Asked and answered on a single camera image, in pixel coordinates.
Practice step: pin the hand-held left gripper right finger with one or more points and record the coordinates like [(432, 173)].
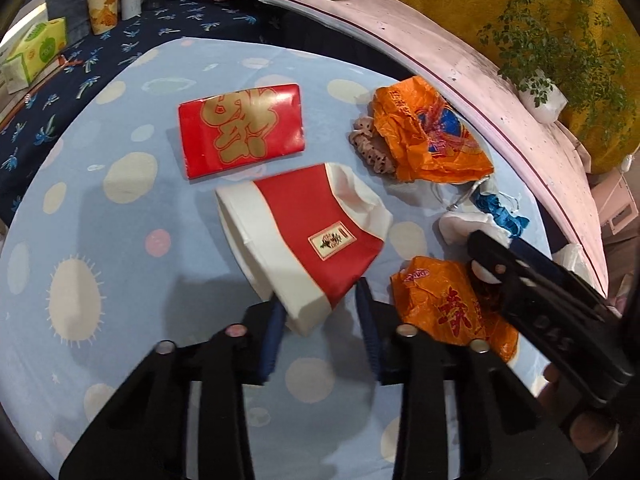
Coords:
[(370, 332)]

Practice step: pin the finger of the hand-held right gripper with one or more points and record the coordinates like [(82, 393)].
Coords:
[(537, 255), (492, 255)]

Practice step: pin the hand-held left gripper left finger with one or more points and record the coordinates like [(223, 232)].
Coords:
[(270, 341)]

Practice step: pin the white tissue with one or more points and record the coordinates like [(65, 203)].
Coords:
[(465, 222)]

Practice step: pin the orange bag with red print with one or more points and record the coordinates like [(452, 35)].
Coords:
[(435, 300)]

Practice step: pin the red and white paper cup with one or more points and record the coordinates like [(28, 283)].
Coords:
[(310, 220)]

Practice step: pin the brown dotted scrunchie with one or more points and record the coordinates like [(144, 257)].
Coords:
[(372, 152)]

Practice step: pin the orange bag with blue print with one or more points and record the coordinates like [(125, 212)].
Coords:
[(400, 125)]

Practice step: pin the red packet with gold print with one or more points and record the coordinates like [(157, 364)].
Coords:
[(240, 130)]

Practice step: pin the person's right hand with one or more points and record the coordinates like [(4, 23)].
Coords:
[(590, 435)]

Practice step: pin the pink device box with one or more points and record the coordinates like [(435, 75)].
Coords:
[(615, 205)]

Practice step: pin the potted plant in white pot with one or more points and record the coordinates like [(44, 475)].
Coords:
[(542, 100)]

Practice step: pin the light blue dotted tablecloth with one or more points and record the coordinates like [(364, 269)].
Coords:
[(125, 260)]

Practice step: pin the pink blanket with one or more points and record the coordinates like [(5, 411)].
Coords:
[(450, 50)]

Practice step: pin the yellow cloth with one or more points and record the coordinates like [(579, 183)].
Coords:
[(440, 0)]

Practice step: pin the navy printed cloth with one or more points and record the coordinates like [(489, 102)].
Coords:
[(100, 55)]

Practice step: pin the yellow printed paper cup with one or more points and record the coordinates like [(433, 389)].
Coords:
[(103, 10)]

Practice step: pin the green yellow tissue box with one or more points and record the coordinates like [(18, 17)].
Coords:
[(35, 50)]

